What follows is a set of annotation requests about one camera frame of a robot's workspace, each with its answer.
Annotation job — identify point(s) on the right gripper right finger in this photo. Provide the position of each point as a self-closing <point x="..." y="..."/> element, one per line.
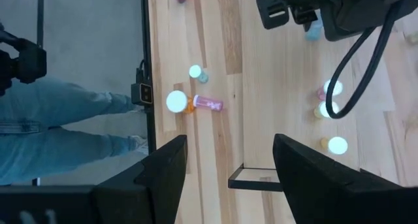
<point x="320" y="191"/>

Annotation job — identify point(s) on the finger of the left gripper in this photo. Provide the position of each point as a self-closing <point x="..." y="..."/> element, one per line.
<point x="303" y="16"/>
<point x="272" y="10"/>

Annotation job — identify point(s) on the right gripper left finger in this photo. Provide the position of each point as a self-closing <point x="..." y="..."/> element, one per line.
<point x="153" y="194"/>

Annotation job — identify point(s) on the small orange pill bottle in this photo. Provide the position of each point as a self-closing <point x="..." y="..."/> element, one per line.
<point x="337" y="145"/>

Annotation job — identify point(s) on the small pink pill bottle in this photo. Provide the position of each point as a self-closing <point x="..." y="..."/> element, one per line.
<point x="321" y="92"/>

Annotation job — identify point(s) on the small yellow pill bottle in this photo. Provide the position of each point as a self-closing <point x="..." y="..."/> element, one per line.
<point x="318" y="112"/>

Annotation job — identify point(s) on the white round cap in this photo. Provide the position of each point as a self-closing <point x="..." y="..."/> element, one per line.
<point x="176" y="101"/>

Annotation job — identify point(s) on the slim pink pill bottle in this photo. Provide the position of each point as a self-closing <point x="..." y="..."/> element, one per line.
<point x="209" y="103"/>

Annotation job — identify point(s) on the person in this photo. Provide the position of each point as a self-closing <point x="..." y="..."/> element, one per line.
<point x="49" y="119"/>

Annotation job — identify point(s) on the black bulky device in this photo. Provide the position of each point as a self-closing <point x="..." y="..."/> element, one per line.
<point x="26" y="60"/>

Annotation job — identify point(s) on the small black table camera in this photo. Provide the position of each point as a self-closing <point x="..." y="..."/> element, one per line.
<point x="142" y="94"/>

